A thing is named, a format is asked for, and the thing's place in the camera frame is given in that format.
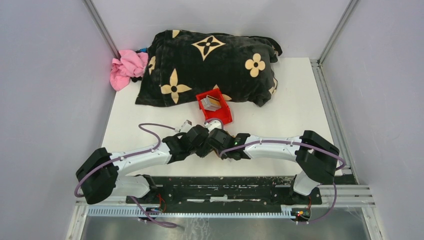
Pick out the black floral blanket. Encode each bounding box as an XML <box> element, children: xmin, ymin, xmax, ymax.
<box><xmin>135</xmin><ymin>30</ymin><xmax>283</xmax><ymax>107</ymax></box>

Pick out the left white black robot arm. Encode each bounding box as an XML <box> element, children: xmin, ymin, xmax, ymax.
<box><xmin>74</xmin><ymin>124</ymin><xmax>210</xmax><ymax>205</ymax></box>

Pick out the aluminium rail frame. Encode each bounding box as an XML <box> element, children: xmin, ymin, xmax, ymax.
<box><xmin>65</xmin><ymin>57</ymin><xmax>385</xmax><ymax>240</ymax></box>

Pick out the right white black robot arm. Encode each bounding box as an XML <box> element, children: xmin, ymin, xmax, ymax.
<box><xmin>204</xmin><ymin>129</ymin><xmax>346</xmax><ymax>204</ymax></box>

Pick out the red plastic bin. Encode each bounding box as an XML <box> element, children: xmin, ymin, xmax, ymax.
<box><xmin>196</xmin><ymin>87</ymin><xmax>233</xmax><ymax>125</ymax></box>

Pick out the pink cloth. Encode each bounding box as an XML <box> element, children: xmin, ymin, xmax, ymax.
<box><xmin>109</xmin><ymin>49</ymin><xmax>148</xmax><ymax>92</ymax></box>

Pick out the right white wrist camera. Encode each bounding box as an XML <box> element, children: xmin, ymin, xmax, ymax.
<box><xmin>204</xmin><ymin>118</ymin><xmax>224</xmax><ymax>132</ymax></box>

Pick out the stack of credit cards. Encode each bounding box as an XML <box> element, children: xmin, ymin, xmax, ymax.
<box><xmin>200</xmin><ymin>95</ymin><xmax>222</xmax><ymax>112</ymax></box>

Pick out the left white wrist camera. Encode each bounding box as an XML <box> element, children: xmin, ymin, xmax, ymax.
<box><xmin>174</xmin><ymin>120</ymin><xmax>193</xmax><ymax>133</ymax></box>

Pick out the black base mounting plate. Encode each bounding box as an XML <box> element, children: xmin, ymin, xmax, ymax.
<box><xmin>137</xmin><ymin>176</ymin><xmax>323</xmax><ymax>214</ymax></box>

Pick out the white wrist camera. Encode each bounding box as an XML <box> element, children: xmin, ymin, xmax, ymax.
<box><xmin>204</xmin><ymin>118</ymin><xmax>224</xmax><ymax>132</ymax></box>
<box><xmin>174</xmin><ymin>120</ymin><xmax>193</xmax><ymax>133</ymax></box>

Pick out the blue cloth piece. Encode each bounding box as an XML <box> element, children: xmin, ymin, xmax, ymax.
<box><xmin>136</xmin><ymin>48</ymin><xmax>148</xmax><ymax>53</ymax></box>

